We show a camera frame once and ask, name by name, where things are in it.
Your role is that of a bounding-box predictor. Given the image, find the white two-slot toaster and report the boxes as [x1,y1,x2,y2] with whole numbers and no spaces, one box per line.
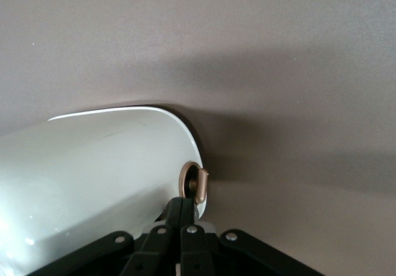
[0,106,209,276]

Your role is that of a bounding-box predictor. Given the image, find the bronze toaster knob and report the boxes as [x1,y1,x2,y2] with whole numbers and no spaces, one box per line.
[178,161,212,205]

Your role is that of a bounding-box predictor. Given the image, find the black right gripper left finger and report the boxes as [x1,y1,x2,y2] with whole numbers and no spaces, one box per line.
[122,197,183,276]

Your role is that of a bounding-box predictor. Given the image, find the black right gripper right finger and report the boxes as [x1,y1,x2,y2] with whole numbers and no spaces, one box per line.
[180,197,214,276]

